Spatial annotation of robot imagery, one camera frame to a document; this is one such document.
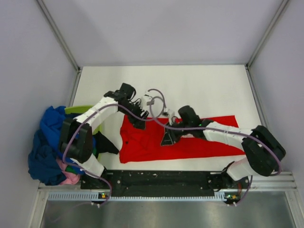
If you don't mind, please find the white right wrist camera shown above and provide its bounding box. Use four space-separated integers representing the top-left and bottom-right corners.
162 108 177 125

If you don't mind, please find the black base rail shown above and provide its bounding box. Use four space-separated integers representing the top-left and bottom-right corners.
80 169 250 197

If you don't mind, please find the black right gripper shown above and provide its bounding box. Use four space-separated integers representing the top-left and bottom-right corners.
161 120 192 146

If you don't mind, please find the aluminium frame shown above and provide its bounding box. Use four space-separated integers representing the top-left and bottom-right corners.
29 0 304 228

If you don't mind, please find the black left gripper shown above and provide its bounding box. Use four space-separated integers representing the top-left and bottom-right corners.
119 101 149 130

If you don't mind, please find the green t shirt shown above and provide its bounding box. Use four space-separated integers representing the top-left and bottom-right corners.
65 166 75 173

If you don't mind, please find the pink t shirt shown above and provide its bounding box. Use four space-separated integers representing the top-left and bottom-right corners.
56 158 81 185

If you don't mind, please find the green plastic basket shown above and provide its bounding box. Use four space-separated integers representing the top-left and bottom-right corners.
65 104 103 164

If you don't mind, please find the black t shirt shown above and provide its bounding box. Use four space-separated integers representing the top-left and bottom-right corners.
94 132 119 157

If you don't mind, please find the red printed t shirt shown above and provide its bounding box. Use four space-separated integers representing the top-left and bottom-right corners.
119 116 245 163

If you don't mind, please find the blue t shirt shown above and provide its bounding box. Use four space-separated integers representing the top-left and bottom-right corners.
28 106 83 186

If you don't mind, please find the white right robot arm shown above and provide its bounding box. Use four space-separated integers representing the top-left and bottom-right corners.
161 105 286 188

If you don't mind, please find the white slotted cable duct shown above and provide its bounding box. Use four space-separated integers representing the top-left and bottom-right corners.
47 190 239 203

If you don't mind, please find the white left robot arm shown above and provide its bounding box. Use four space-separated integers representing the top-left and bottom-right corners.
58 83 149 188

